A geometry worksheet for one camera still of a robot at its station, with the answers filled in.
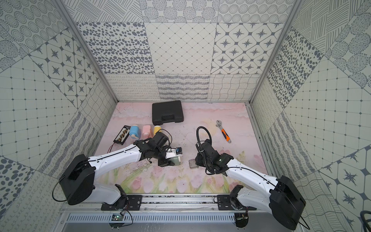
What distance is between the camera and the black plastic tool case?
3.47 ft

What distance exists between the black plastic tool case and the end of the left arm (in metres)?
0.31

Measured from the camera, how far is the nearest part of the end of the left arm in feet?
2.01

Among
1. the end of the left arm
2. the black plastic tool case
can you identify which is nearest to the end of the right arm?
the end of the left arm
